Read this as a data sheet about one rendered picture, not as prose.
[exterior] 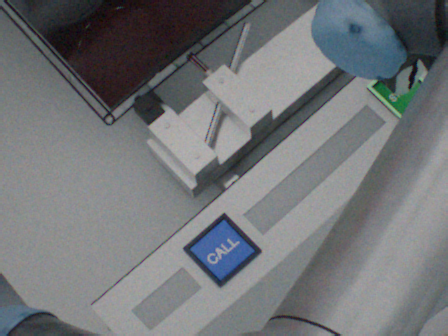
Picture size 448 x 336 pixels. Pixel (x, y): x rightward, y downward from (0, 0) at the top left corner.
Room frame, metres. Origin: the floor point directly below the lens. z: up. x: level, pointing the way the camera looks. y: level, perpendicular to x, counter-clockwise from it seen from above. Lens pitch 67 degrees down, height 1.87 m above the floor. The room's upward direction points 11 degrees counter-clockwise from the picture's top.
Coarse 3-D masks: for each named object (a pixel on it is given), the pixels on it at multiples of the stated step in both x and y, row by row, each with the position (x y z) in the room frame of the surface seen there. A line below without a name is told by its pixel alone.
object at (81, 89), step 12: (0, 0) 0.71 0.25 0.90; (12, 12) 0.68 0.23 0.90; (24, 24) 0.66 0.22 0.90; (36, 36) 0.64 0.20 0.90; (36, 48) 0.62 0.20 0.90; (48, 48) 0.61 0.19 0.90; (48, 60) 0.60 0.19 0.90; (60, 60) 0.59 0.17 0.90; (60, 72) 0.58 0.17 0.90; (72, 72) 0.57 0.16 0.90; (72, 84) 0.56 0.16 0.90; (84, 84) 0.55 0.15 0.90; (84, 96) 0.53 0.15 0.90; (96, 108) 0.52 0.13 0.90; (108, 120) 0.50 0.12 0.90
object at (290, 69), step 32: (288, 32) 0.58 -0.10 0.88; (256, 64) 0.54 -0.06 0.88; (288, 64) 0.54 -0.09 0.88; (320, 64) 0.53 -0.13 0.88; (288, 96) 0.49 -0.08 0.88; (192, 128) 0.48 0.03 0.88; (224, 128) 0.47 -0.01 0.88; (160, 160) 0.45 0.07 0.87; (224, 160) 0.43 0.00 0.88; (192, 192) 0.40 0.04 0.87
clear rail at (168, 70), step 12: (252, 0) 0.62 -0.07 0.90; (264, 0) 0.62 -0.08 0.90; (240, 12) 0.61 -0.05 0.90; (252, 12) 0.61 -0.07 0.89; (228, 24) 0.59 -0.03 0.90; (204, 36) 0.58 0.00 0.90; (216, 36) 0.58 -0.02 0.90; (192, 48) 0.57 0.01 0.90; (204, 48) 0.57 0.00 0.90; (180, 60) 0.55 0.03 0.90; (156, 72) 0.55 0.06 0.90; (168, 72) 0.54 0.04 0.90; (144, 84) 0.53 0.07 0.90; (156, 84) 0.53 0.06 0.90; (132, 96) 0.52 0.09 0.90; (120, 108) 0.51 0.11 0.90
